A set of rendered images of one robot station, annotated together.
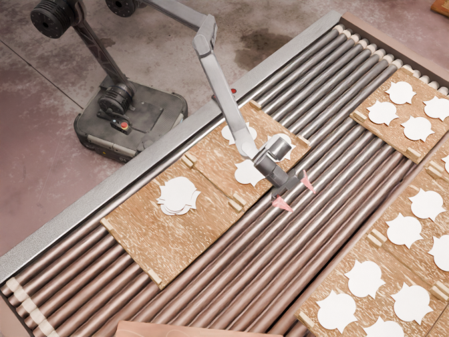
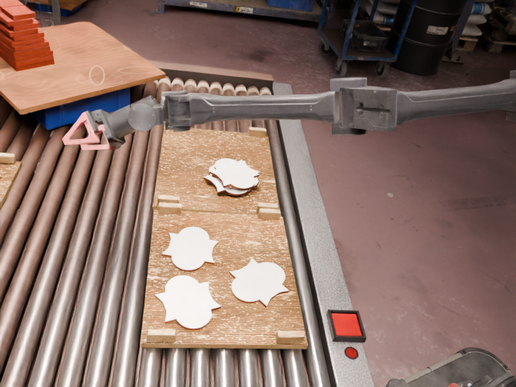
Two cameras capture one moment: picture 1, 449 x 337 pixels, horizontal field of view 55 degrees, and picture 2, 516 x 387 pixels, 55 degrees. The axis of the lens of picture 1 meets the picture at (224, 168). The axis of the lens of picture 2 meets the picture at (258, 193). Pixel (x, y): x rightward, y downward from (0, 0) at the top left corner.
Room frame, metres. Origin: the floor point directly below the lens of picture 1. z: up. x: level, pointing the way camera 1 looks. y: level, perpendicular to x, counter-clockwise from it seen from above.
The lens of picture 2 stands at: (1.49, -0.71, 1.82)
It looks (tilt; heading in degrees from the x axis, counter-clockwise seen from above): 38 degrees down; 126
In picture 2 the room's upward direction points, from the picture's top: 12 degrees clockwise
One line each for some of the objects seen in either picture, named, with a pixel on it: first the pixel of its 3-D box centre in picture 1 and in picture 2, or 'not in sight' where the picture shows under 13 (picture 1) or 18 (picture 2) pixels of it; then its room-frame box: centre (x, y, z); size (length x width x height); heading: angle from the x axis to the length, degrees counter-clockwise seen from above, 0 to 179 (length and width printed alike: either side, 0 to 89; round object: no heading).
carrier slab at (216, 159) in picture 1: (247, 152); (222, 272); (0.98, -0.09, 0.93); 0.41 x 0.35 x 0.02; 139
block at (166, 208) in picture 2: (239, 200); (170, 208); (0.75, -0.06, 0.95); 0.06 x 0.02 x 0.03; 49
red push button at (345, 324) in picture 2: not in sight; (345, 325); (1.27, 0.02, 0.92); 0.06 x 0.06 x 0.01; 48
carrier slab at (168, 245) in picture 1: (172, 218); (216, 168); (0.67, 0.18, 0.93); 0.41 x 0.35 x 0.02; 138
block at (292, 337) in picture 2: (255, 105); (289, 337); (1.22, -0.12, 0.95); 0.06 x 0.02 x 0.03; 49
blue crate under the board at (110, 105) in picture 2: not in sight; (67, 85); (0.07, 0.03, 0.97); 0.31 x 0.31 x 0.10; 88
